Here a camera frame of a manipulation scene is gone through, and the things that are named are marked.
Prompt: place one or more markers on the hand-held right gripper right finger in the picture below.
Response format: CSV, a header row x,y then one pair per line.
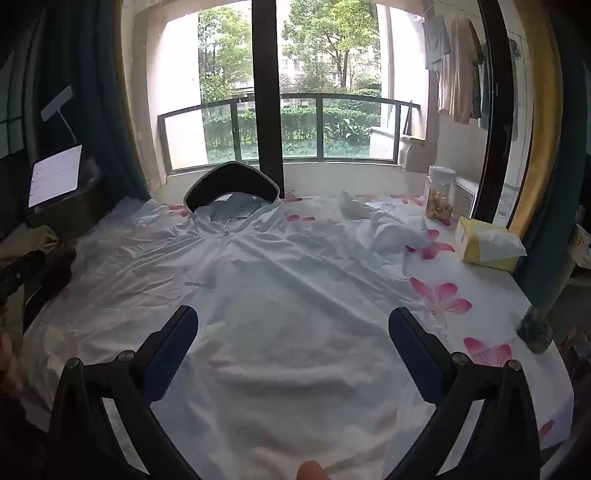
x,y
411,350

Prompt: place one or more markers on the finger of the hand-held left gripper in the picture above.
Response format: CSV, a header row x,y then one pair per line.
x,y
21,274

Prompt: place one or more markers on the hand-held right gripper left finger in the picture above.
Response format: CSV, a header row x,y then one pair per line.
x,y
175,341

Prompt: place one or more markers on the white hooded jacket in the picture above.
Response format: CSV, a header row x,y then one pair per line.
x,y
277,286

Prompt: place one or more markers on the person's left hand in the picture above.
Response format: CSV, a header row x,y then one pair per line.
x,y
8,364

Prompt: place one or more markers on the person's right hand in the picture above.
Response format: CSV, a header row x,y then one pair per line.
x,y
310,470

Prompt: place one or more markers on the khaki garment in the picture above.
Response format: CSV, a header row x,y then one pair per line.
x,y
27,242

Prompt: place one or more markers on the black garment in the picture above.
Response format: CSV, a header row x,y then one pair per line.
x,y
57,272

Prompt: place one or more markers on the pink floral bed sheet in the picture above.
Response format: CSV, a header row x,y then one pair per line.
x,y
489,295

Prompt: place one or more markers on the tablet with white screen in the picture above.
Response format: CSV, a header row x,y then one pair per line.
x,y
53,175

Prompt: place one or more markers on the dark green crumpled object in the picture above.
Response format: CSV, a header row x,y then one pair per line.
x,y
535,332

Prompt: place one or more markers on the yellow tissue pack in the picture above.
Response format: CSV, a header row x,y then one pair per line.
x,y
485,244

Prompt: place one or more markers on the clear plastic snack jar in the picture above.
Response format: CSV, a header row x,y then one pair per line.
x,y
439,198

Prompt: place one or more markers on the white ribbed appliance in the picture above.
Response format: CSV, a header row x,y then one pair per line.
x,y
465,198

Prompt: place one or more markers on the white panel on stand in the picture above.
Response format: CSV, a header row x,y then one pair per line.
x,y
57,102

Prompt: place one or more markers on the teal curtain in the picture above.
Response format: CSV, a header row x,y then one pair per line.
x,y
97,92
568,161

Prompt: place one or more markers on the white labelled packet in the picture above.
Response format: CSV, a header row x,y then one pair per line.
x,y
582,247

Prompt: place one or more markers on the black balcony railing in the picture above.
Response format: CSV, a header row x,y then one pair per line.
x,y
318,134

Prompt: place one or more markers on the yellow curtain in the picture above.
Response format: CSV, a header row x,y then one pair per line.
x,y
540,115

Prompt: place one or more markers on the grey-blue hanging garment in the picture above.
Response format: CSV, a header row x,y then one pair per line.
x,y
482,87

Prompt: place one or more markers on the beige hanging shirt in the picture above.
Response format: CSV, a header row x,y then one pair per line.
x,y
459,69

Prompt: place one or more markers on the light blue hanging shirt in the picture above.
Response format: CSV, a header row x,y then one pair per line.
x,y
436,41

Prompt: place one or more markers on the black window post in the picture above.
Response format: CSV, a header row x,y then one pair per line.
x,y
268,92

